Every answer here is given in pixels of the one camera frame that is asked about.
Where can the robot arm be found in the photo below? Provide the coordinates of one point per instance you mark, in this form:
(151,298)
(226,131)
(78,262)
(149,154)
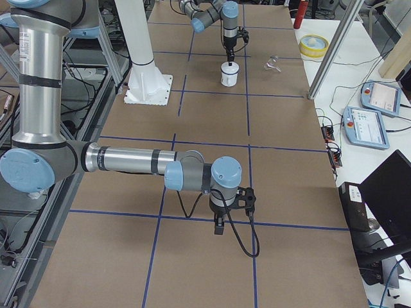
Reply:
(40,156)
(203,14)

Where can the red bottle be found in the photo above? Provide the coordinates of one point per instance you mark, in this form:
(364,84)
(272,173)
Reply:
(300,14)

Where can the teach pendant near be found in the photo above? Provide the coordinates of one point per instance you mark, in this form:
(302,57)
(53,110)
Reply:
(365,127)

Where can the aluminium frame post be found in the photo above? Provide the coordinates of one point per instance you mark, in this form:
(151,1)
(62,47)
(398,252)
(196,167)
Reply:
(342,30)

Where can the teach pendant far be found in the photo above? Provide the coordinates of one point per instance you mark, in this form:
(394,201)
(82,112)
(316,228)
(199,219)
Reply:
(382,97)

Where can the orange terminal block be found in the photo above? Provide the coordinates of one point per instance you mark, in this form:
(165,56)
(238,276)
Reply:
(328,132)
(334,155)

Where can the orange terminal block near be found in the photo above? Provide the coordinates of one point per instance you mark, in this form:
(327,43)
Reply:
(334,155)

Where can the orange terminal block far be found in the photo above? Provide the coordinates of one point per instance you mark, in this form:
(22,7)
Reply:
(328,132)

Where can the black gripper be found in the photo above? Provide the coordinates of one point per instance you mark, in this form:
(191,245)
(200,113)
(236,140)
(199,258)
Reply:
(230,43)
(218,212)

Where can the black laptop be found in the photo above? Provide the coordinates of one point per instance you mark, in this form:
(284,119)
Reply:
(386,193)

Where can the brown paper table cover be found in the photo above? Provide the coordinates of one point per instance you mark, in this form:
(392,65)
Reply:
(128,242)

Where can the clear plastic funnel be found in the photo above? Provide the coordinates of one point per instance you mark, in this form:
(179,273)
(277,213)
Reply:
(272,64)

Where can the yellow rimmed bowl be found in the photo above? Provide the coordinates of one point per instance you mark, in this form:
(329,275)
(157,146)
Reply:
(313,46)

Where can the white enamel cup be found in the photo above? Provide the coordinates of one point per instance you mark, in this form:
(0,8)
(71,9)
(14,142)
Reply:
(229,80)

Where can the teach pendant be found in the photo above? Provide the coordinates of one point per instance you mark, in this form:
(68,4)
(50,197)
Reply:
(382,97)
(365,127)

